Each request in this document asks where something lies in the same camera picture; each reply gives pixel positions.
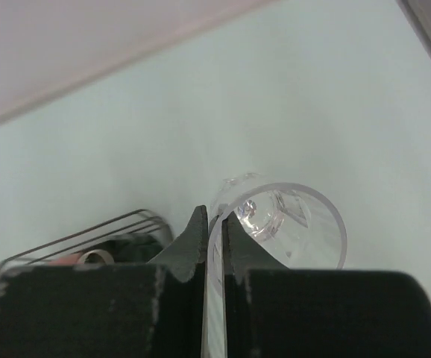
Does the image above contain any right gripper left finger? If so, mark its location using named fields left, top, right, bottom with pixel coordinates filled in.
left=0, top=206, right=208, bottom=357

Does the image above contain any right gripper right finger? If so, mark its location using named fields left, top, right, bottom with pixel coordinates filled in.
left=221, top=214, right=431, bottom=357

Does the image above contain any tall clear faceted glass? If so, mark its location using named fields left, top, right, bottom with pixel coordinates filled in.
left=205, top=173, right=347, bottom=357

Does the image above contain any black cup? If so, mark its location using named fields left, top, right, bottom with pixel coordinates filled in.
left=77, top=249, right=115, bottom=265

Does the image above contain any pink mug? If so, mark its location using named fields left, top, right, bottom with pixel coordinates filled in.
left=47, top=253, right=81, bottom=266

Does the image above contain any black wire dish rack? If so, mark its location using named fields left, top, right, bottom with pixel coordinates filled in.
left=0, top=209, right=174, bottom=273

